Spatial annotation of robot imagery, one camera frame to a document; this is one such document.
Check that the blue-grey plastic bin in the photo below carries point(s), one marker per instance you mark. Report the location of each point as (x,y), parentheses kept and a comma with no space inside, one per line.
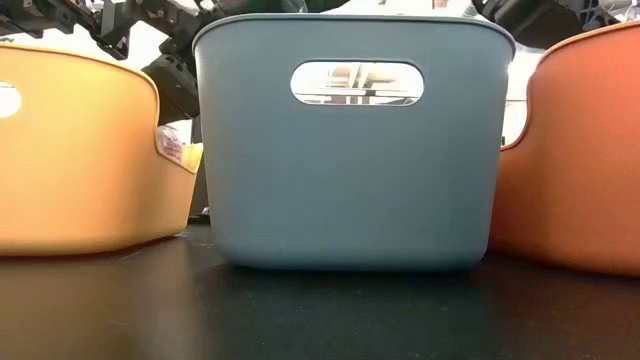
(350,190)

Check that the yellow plastic bin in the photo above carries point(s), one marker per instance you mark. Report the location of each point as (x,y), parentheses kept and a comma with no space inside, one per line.
(75,175)

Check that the orange plastic bin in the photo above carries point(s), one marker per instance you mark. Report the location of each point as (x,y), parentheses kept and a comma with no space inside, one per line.
(575,200)

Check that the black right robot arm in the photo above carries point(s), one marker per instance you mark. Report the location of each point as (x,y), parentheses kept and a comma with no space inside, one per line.
(530,22)

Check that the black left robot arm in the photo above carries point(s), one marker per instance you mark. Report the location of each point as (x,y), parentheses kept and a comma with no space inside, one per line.
(172,82)

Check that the black frame upright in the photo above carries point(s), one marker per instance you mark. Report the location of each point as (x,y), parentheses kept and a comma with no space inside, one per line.
(199,190)

